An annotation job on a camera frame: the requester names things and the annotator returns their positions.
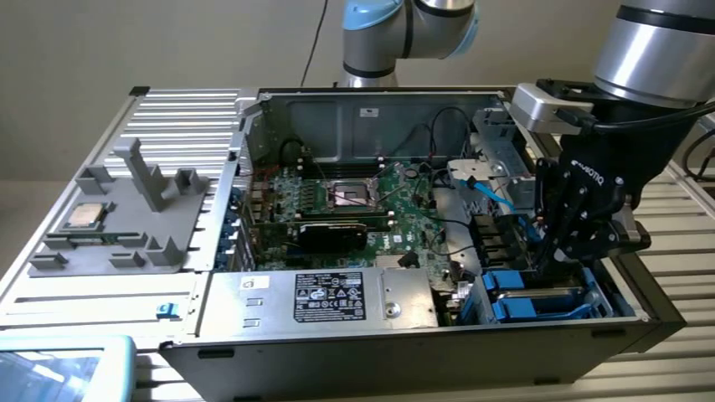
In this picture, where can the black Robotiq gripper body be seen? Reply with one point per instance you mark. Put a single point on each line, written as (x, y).
(620, 155)

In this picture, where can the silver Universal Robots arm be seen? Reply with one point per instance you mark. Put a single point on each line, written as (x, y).
(641, 50)

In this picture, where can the disk in blue carrier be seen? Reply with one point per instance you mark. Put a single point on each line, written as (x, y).
(536, 305)

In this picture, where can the empty blue disk carrier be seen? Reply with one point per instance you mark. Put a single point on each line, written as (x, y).
(499, 282)

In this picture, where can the silver optical drive cage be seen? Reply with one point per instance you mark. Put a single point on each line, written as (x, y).
(503, 138)

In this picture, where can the green motherboard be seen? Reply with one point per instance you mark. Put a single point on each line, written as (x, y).
(413, 218)

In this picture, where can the CPU socket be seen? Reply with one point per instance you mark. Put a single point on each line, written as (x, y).
(351, 193)

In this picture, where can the black graphics card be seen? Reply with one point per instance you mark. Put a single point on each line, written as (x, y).
(332, 236)

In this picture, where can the open black PC case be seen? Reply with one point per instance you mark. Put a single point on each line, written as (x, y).
(391, 360)

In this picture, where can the silver power supply unit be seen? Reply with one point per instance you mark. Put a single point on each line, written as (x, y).
(263, 301)

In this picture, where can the blue panel latch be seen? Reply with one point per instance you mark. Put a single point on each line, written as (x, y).
(165, 312)

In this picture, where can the grey parts rack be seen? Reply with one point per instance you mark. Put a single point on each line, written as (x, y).
(122, 201)

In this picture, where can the black corner block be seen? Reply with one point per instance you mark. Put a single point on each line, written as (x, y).
(139, 91)

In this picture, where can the green RAM stick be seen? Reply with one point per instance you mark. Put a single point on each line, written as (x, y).
(94, 239)

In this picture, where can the silver CPU chip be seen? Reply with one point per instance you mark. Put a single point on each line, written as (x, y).
(89, 215)

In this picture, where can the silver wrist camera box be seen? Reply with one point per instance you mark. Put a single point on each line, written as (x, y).
(536, 109)

